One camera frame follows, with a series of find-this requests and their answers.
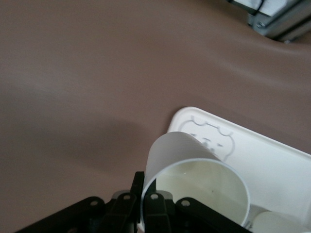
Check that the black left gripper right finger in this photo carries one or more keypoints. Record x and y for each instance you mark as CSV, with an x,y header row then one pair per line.
x,y
158,211

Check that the aluminium camera mount post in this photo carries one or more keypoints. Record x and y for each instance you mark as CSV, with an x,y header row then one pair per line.
x,y
274,21

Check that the cream bear print tray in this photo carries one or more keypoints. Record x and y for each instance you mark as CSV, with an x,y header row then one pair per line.
x,y
267,157

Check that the white plastic cup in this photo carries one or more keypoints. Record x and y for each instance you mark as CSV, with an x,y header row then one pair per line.
x,y
175,150

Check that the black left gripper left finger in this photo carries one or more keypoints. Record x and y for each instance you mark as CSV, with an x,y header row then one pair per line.
x,y
121,208

